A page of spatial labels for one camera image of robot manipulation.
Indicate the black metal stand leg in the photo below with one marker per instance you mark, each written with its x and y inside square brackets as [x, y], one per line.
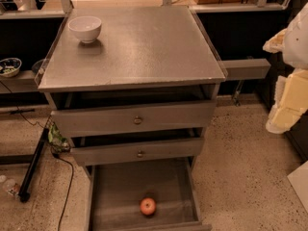
[23, 192]

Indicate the white ceramic bowl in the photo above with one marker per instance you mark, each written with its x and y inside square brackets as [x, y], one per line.
[85, 28]

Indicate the grey drawer cabinet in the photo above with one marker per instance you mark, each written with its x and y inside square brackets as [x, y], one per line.
[143, 55]

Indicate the grey left low shelf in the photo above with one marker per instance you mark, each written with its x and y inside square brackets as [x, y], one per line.
[24, 81]

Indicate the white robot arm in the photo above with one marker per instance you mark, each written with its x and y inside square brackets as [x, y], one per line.
[292, 42]

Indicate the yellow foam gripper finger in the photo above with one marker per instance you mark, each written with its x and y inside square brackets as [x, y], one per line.
[290, 102]

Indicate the middle grey drawer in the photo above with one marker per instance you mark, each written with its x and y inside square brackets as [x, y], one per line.
[137, 151]

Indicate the grey side shelf bar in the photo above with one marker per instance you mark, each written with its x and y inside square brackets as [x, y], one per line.
[248, 69]

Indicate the bottom grey drawer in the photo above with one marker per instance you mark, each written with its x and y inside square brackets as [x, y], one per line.
[117, 191]

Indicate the green snack bag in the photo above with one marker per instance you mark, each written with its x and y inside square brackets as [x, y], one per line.
[57, 141]

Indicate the red apple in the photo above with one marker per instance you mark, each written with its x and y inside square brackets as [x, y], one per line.
[148, 206]

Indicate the white board corner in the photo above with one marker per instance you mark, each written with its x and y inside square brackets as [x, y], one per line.
[299, 181]

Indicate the top grey drawer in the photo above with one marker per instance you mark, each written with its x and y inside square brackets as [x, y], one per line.
[135, 118]

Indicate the patterned bowl on shelf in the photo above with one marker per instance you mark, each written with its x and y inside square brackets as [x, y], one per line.
[10, 67]

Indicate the grey drawer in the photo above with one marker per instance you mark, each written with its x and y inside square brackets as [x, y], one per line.
[137, 151]
[135, 118]
[117, 191]

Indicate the clear plastic bottle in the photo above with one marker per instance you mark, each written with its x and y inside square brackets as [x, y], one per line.
[9, 185]

